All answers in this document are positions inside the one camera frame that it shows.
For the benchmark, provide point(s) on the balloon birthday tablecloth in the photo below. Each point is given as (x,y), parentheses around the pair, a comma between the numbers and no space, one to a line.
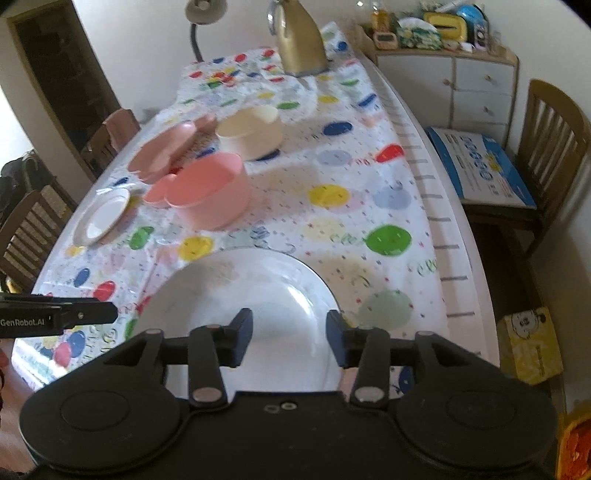
(338,194)

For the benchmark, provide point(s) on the pink bowl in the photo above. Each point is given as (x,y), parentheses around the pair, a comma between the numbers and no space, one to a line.
(211,192)

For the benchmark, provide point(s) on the orange juice bottle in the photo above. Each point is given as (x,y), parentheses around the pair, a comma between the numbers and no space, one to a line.
(380,17)

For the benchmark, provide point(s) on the left hand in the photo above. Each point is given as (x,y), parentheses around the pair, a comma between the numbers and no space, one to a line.
(4,363)

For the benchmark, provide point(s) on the wooden chair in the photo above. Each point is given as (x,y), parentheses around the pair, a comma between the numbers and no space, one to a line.
(555,139)
(30,232)
(98,153)

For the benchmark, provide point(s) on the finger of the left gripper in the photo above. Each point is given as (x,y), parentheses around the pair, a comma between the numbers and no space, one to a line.
(67,313)

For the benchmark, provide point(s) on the pink heart dish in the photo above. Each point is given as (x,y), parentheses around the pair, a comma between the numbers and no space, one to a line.
(162,193)

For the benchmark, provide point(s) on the small white plate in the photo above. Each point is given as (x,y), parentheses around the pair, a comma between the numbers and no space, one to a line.
(101,216)

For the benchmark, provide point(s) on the yellow cartoon box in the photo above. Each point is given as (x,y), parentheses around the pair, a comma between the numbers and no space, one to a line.
(528,346)

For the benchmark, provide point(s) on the right wooden chair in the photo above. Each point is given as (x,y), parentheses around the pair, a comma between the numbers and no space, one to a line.
(555,139)

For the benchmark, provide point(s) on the small kitchen timer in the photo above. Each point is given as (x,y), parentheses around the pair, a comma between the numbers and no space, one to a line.
(385,40)

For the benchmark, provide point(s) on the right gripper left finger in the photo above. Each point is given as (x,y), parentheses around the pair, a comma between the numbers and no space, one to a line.
(204,351)

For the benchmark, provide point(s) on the yellow tissue box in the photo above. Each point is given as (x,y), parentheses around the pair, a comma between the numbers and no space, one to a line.
(450,27)

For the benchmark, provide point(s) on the white drawer cabinet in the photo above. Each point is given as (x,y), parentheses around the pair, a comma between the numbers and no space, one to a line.
(472,92)

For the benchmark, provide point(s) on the gold thermos jug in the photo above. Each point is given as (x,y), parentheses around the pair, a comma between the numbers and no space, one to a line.
(300,43)

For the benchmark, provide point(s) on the cream bowl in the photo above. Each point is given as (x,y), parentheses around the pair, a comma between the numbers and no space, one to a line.
(252,133)

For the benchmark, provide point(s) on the near left wooden chair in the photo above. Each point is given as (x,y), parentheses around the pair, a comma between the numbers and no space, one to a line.
(30,232)

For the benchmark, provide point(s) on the large white plate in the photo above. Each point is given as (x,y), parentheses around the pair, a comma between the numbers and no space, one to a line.
(289,351)

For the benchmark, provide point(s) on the pink mouse-ear plate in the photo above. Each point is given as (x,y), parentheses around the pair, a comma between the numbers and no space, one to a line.
(155,158)

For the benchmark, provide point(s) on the blue white package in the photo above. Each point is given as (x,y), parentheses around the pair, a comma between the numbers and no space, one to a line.
(480,170)

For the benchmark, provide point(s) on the grey desk lamp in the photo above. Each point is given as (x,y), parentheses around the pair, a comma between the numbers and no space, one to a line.
(202,13)

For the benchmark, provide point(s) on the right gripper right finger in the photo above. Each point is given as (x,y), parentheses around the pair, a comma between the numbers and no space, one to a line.
(373,352)

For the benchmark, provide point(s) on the blue globe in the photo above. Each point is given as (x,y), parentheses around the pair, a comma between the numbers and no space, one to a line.
(472,14)

